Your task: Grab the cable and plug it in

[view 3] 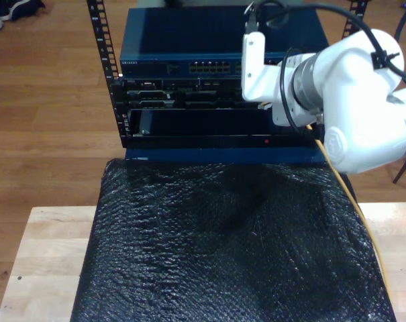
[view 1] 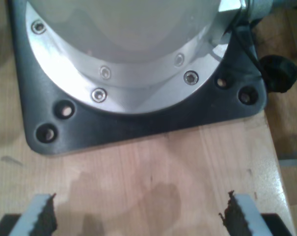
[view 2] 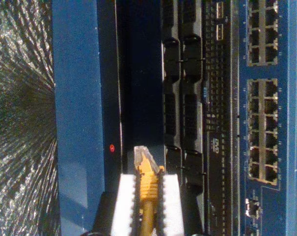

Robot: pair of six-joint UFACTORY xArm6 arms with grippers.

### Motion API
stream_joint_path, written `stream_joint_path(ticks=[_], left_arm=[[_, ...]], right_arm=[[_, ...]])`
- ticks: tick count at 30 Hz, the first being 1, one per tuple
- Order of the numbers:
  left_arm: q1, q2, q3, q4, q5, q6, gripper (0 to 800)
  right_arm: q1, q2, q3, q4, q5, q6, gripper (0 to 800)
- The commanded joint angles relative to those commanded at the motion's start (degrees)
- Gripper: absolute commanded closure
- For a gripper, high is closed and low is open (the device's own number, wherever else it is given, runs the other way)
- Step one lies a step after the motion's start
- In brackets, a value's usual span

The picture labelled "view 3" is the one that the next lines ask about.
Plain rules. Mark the blue flat panel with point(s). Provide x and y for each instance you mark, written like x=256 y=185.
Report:
x=222 y=156

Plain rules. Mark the black rack tray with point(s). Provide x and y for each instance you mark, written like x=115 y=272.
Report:
x=206 y=141

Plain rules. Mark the black rack server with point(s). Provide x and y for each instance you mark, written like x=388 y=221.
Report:
x=162 y=97

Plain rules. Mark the dark wooden chair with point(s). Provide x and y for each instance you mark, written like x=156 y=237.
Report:
x=400 y=172

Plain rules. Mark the black bubble mat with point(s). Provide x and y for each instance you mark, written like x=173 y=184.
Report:
x=222 y=255

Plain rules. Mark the dark sneaker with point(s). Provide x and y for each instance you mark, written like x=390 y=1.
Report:
x=21 y=8

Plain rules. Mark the black perforated rack post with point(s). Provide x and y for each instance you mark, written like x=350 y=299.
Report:
x=97 y=33
x=347 y=28

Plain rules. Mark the blue network switch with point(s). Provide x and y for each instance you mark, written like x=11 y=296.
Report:
x=189 y=33

